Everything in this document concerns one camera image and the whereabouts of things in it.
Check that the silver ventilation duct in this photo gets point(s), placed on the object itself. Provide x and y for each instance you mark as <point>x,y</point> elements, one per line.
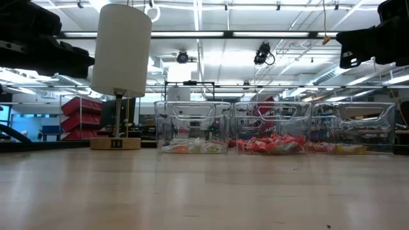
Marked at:
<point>64,78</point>

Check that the clear plastic bin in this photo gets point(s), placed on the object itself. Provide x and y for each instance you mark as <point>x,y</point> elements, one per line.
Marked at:
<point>191,127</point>
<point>351,127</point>
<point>271,124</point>

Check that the white shade wooden base lamp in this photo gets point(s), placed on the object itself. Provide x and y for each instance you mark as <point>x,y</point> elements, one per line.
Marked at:
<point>121,48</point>

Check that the orange clear-wrapped candy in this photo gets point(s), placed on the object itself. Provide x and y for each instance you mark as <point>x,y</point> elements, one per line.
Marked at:
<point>180,149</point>

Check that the tilted red storage bin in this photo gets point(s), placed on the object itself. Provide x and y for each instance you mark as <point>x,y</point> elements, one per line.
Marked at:
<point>266,107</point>

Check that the green clear-wrapped candy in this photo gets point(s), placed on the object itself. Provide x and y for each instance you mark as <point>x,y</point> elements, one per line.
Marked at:
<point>195,144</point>
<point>213,148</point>

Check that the black ceiling camera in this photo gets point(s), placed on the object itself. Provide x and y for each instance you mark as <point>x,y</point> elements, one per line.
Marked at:
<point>182,57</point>
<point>262,52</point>

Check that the white column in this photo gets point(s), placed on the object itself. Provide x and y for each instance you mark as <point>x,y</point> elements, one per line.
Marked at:
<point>178,94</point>

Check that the yellow candy bar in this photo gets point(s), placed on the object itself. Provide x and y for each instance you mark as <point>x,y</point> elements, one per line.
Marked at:
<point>350,149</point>

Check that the black frame stand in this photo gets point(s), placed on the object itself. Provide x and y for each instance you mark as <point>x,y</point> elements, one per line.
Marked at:
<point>190,82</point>

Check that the orange Reese's candy packet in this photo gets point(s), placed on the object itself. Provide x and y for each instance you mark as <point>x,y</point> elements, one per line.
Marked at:
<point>289,140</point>

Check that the pink red candy bar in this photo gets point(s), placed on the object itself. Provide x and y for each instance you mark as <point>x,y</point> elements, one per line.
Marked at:
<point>319,147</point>

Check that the black background monitor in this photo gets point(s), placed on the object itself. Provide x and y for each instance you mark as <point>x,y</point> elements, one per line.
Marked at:
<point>108,111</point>

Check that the wooden workbench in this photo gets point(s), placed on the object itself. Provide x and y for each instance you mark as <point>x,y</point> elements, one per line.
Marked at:
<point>402,131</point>

